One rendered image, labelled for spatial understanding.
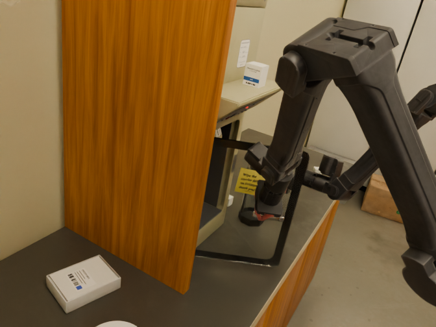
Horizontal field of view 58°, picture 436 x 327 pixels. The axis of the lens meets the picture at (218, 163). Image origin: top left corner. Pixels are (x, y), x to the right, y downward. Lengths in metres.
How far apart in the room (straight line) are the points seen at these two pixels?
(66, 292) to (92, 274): 0.09
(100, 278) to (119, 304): 0.09
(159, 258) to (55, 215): 0.43
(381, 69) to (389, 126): 0.07
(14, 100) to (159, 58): 0.42
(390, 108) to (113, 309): 0.87
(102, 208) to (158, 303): 0.33
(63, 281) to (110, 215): 0.23
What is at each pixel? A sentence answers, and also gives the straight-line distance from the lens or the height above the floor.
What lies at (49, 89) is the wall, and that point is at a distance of 1.23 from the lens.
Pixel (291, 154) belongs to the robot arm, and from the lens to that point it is 0.79.
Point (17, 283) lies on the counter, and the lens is 1.24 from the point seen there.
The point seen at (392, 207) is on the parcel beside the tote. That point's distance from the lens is 3.93.
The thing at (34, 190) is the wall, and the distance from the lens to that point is 1.32.
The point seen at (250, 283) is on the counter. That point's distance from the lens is 1.27.
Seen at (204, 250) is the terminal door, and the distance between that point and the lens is 1.22.
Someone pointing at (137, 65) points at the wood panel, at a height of 1.55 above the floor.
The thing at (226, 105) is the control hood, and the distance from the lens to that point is 0.96.
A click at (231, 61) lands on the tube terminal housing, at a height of 1.57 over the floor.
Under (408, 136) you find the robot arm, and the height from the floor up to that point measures 1.63.
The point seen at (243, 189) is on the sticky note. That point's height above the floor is 1.25.
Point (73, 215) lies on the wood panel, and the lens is 1.37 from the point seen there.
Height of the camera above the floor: 1.77
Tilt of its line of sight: 25 degrees down
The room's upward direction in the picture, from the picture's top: 10 degrees clockwise
